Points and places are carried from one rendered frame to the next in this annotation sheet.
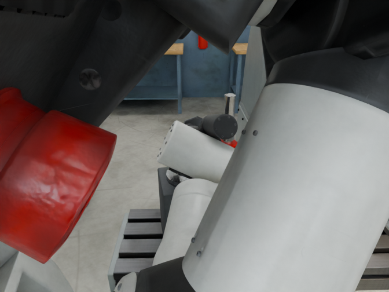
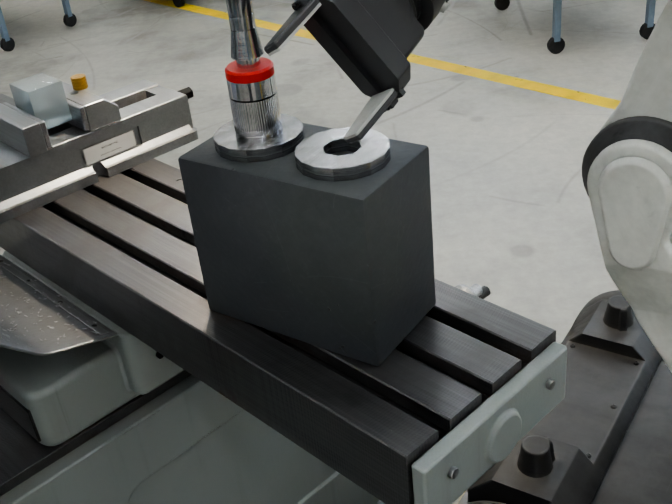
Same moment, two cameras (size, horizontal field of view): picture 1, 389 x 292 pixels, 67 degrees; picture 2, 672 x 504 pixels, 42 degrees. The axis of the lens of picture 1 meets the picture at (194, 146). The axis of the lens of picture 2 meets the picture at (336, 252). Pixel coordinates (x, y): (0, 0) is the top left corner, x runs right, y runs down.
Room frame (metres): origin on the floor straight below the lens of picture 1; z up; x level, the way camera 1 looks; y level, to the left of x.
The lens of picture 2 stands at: (1.08, 0.59, 1.48)
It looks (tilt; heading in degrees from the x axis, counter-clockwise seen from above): 31 degrees down; 230
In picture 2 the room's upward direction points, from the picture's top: 6 degrees counter-clockwise
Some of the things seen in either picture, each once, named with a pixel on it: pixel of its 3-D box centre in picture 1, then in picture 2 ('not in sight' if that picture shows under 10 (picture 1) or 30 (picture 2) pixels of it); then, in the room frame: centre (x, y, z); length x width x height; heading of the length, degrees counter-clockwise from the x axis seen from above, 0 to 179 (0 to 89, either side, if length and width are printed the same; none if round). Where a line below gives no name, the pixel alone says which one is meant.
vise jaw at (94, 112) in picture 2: not in sight; (79, 104); (0.54, -0.59, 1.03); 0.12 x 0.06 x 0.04; 89
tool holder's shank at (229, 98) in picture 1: (228, 119); (239, 6); (0.60, -0.08, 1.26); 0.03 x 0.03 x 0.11
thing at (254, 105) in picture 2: not in sight; (254, 103); (0.60, -0.08, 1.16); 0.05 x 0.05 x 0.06
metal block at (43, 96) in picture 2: not in sight; (40, 101); (0.60, -0.59, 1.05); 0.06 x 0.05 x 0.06; 89
